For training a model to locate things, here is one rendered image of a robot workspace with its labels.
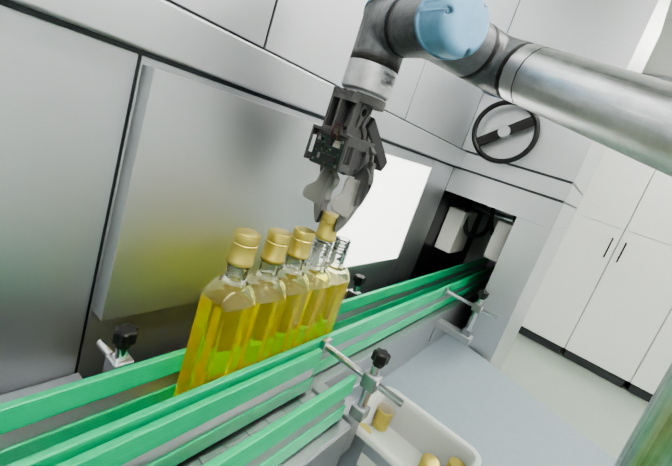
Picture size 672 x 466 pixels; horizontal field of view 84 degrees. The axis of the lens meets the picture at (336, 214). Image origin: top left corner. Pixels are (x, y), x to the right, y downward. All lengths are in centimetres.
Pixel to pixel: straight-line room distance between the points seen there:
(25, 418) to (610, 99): 67
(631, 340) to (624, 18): 320
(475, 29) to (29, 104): 49
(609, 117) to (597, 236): 368
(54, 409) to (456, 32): 60
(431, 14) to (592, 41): 104
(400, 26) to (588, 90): 22
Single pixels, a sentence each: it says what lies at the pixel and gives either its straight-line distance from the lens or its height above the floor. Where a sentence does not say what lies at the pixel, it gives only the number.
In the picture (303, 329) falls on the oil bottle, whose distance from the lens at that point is 66.
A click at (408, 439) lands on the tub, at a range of 92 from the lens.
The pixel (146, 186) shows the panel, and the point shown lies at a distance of 54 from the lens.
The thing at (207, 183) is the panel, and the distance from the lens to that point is 59.
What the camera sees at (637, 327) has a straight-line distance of 424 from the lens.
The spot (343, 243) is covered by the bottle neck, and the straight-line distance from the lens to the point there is 67.
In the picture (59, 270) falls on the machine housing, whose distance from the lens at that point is 59.
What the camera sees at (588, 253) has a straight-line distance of 414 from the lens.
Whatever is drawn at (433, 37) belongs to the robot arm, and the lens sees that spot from 48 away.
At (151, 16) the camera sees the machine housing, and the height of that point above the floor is 137.
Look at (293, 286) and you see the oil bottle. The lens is 58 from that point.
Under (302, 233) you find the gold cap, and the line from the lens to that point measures 57.
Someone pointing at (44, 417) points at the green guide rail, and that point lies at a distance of 55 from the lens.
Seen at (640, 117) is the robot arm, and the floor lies 142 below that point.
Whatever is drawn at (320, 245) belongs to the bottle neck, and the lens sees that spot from 62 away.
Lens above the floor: 132
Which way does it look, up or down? 12 degrees down
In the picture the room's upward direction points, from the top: 19 degrees clockwise
